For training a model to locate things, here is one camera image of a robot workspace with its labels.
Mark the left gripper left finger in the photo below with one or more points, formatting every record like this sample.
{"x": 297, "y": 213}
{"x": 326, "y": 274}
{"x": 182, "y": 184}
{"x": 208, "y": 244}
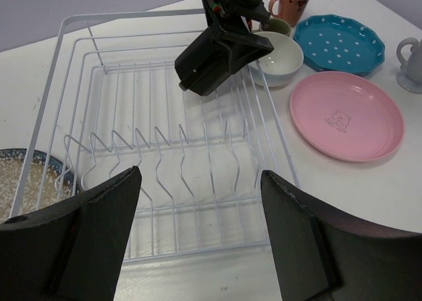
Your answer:
{"x": 71, "y": 250}

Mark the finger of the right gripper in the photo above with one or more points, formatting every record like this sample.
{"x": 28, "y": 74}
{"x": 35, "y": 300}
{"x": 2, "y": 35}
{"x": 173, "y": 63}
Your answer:
{"x": 243, "y": 49}
{"x": 203, "y": 66}

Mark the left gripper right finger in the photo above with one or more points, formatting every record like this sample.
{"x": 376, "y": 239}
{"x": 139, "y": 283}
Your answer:
{"x": 323, "y": 253}

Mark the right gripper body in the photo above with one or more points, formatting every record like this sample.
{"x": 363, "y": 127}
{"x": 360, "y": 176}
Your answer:
{"x": 231, "y": 15}

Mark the blue polka dot plate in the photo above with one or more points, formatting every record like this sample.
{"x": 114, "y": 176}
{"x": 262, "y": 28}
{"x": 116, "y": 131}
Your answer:
{"x": 335, "y": 43}

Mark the small olive green cup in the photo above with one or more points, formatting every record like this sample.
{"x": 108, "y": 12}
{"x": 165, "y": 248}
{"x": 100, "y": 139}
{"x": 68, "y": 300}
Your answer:
{"x": 276, "y": 25}

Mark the white bowl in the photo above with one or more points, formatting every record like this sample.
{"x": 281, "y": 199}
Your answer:
{"x": 280, "y": 66}

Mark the pink mug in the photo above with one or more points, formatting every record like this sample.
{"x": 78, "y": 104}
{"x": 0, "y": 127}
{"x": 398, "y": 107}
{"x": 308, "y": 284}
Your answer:
{"x": 288, "y": 10}

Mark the speckled grey plate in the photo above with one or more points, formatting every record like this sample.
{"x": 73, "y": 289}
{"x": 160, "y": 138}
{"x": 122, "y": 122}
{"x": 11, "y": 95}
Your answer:
{"x": 47, "y": 182}

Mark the pink plate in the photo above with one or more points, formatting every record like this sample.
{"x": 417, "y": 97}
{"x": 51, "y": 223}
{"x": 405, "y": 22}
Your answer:
{"x": 346, "y": 117}

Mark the light blue footed cup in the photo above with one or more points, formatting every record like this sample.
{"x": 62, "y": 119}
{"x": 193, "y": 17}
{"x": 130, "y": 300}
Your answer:
{"x": 409, "y": 77}

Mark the white wire dish rack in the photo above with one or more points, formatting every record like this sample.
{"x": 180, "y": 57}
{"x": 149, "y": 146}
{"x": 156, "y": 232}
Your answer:
{"x": 112, "y": 100}

